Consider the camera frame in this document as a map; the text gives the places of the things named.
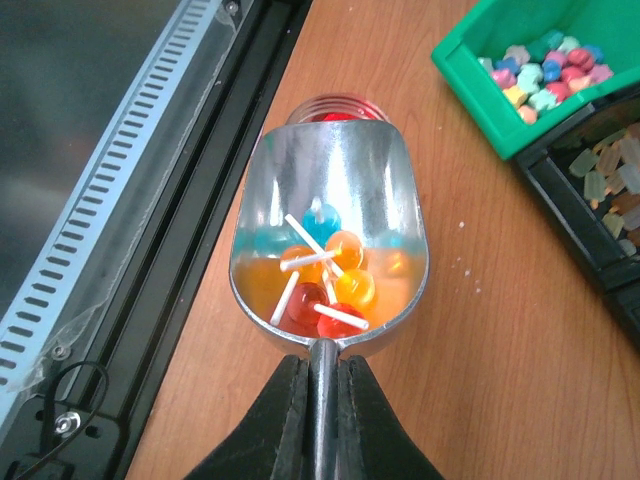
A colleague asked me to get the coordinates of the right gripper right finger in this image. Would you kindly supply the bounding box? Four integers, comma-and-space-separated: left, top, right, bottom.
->
337, 356, 442, 479

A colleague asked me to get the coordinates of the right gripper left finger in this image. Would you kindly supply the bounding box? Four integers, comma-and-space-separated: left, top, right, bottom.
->
187, 355, 309, 479

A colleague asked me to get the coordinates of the silver metal scoop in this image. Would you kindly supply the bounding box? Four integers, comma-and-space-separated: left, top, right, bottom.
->
230, 120, 429, 479

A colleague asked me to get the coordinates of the black bin with popsicle candies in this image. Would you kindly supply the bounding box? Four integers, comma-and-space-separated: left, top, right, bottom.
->
512, 86, 639, 344

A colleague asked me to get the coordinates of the green plastic candy bin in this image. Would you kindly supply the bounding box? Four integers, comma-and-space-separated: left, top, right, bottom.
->
431, 0, 639, 159

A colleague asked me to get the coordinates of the clear plastic jar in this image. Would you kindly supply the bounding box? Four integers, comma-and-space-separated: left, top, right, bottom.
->
285, 93, 391, 125

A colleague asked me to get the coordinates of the metal sheet panel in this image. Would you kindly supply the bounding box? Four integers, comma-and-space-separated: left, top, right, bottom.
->
1, 1, 178, 310

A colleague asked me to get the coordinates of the black aluminium frame rail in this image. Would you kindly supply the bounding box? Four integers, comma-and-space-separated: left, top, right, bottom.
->
1, 1, 310, 479

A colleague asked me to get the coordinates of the light blue slotted cable duct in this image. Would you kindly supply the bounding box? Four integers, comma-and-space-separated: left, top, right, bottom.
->
1, 1, 221, 404

